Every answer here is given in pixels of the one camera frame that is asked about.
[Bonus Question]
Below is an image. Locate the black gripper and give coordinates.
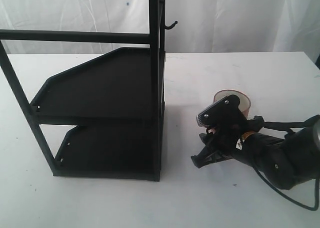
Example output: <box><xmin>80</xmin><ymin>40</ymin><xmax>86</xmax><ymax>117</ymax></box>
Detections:
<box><xmin>190</xmin><ymin>119</ymin><xmax>253</xmax><ymax>169</ymax></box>

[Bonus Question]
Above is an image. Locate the copper brown mug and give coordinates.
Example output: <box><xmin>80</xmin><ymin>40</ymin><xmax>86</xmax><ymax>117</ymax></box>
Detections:
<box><xmin>213</xmin><ymin>89</ymin><xmax>251</xmax><ymax>118</ymax></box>

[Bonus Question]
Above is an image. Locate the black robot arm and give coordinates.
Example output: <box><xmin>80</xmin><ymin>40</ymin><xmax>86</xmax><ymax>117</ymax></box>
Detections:
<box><xmin>191</xmin><ymin>115</ymin><xmax>320</xmax><ymax>190</ymax></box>

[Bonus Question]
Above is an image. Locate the black metal shelf rack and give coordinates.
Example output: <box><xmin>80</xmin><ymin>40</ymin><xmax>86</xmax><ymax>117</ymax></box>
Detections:
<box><xmin>0</xmin><ymin>0</ymin><xmax>166</xmax><ymax>182</ymax></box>

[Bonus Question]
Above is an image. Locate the white backdrop curtain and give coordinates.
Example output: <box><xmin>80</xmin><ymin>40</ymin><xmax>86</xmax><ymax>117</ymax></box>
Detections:
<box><xmin>0</xmin><ymin>0</ymin><xmax>320</xmax><ymax>61</ymax></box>

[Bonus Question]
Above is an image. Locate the black rack hook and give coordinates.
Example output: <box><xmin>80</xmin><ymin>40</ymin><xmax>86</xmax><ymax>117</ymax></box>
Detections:
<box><xmin>164</xmin><ymin>20</ymin><xmax>178</xmax><ymax>30</ymax></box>

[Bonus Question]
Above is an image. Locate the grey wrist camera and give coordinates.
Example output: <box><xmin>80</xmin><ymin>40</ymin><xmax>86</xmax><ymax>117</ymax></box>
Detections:
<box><xmin>196</xmin><ymin>94</ymin><xmax>247</xmax><ymax>127</ymax></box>

